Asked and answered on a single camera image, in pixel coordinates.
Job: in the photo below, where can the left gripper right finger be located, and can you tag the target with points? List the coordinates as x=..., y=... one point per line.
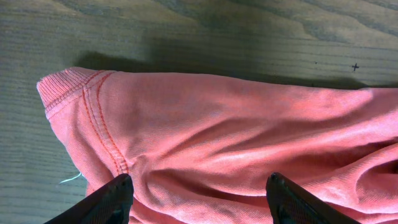
x=289, y=203

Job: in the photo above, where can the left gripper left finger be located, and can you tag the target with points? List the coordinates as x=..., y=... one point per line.
x=110, y=204

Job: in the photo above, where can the red printed t-shirt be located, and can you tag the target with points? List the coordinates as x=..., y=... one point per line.
x=199, y=148

